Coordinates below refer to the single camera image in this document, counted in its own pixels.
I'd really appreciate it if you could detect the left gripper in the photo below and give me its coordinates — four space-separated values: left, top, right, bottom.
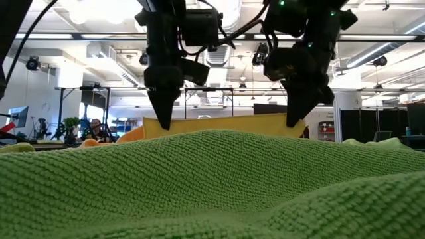
143 64 185 130

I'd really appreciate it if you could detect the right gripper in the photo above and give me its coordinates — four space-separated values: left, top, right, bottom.
282 39 338 128

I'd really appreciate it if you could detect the yellow microfiber towel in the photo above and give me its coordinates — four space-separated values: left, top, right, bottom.
142 112 308 140

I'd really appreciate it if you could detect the computer monitor on arm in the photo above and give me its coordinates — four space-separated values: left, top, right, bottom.
6 106 29 129

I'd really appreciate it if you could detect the lime green microfiber towel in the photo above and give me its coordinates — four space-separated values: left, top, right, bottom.
341 137 404 150

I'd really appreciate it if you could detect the dark flat monitor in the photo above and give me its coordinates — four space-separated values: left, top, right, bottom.
406 102 425 135
253 103 288 116

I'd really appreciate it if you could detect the shelf with red items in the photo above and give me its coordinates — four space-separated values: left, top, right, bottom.
317 121 335 142

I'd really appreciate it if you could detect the black room partition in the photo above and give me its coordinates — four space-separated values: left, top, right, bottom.
340 108 409 143

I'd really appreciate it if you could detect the person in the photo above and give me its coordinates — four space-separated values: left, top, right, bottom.
81 118 110 143

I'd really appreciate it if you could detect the grey office chair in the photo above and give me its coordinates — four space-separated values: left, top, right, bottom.
373 130 393 143

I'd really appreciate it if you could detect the green potted plant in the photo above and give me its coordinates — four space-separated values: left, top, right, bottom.
62 116 81 144

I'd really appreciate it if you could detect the lime towel with white tag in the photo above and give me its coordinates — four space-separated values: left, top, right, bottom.
0 142 36 154

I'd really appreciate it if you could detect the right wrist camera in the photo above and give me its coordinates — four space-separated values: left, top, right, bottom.
264 46 316 83

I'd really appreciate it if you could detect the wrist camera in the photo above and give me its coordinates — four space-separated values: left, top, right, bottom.
181 58 211 86
264 46 316 83

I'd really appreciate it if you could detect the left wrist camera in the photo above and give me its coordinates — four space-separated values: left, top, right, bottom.
181 58 211 86

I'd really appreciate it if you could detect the black background rig frame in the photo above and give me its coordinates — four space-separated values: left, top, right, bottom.
184 86 235 120
54 85 112 143

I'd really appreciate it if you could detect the grey ceiling duct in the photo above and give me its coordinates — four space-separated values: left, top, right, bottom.
345 16 425 69

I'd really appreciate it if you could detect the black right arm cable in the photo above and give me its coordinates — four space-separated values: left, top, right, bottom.
199 0 276 57

